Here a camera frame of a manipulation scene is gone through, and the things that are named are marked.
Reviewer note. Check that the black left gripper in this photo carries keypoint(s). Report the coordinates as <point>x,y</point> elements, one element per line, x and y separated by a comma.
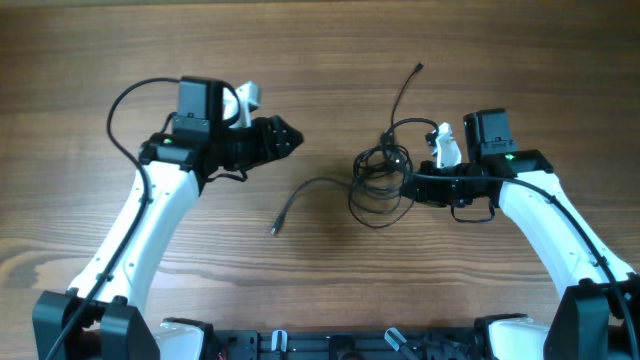
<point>269,144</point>

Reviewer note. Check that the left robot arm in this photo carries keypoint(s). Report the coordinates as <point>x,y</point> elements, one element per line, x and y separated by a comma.
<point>209,136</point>

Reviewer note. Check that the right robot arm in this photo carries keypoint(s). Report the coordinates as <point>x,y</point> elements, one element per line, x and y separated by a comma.
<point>598,314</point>

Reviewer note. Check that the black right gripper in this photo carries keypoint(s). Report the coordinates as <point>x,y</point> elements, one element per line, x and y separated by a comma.
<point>428,192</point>

